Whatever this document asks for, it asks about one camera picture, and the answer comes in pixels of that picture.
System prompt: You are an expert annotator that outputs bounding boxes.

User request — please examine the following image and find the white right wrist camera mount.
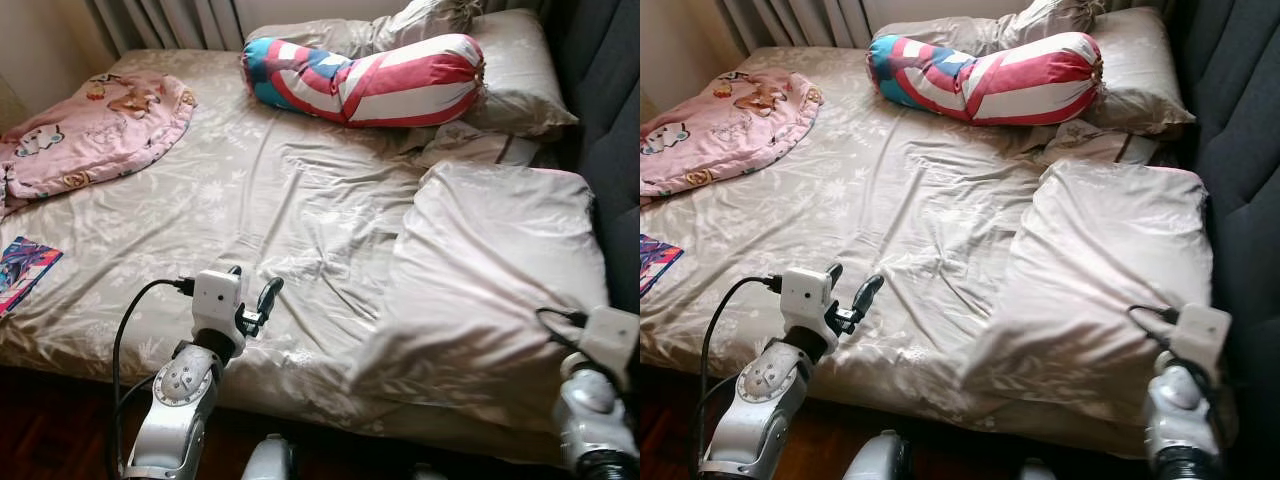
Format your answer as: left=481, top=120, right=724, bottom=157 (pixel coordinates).
left=1165, top=303, right=1233, bottom=386
left=577, top=305, right=641, bottom=393

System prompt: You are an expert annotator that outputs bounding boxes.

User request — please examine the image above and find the dark grey upholstered headboard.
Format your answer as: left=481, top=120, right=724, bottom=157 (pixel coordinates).
left=545, top=0, right=641, bottom=313
left=1170, top=0, right=1280, bottom=441

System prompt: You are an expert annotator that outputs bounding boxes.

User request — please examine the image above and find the large beige floral pillow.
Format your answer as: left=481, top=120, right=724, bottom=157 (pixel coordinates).
left=348, top=162, right=611, bottom=433
left=958, top=160, right=1216, bottom=431

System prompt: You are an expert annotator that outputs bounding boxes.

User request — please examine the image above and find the small beige floral pillow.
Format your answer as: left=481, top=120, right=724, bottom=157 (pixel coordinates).
left=1030, top=120, right=1161, bottom=169
left=410, top=122, right=546, bottom=171

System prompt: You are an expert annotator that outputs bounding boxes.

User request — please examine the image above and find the grey curtain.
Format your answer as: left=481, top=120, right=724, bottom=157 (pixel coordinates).
left=85, top=0, right=246, bottom=56
left=720, top=0, right=869, bottom=56

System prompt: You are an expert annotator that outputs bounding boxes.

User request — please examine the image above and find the bed with beige floral sheet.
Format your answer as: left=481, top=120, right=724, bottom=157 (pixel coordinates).
left=640, top=45, right=1216, bottom=461
left=0, top=45, right=613, bottom=469

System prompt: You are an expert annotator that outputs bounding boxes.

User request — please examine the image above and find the colourful illustrated book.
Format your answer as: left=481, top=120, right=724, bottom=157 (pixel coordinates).
left=0, top=237, right=63, bottom=319
left=640, top=233, right=686, bottom=298

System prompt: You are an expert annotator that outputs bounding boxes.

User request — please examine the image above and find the shield print bolster pillow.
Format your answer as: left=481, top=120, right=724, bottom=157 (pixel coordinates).
left=866, top=32, right=1106, bottom=127
left=240, top=33, right=488, bottom=129

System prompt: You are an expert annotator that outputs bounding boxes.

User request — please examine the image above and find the pink cartoon print blanket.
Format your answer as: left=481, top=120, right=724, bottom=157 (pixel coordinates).
left=0, top=70, right=198, bottom=216
left=640, top=70, right=824, bottom=206

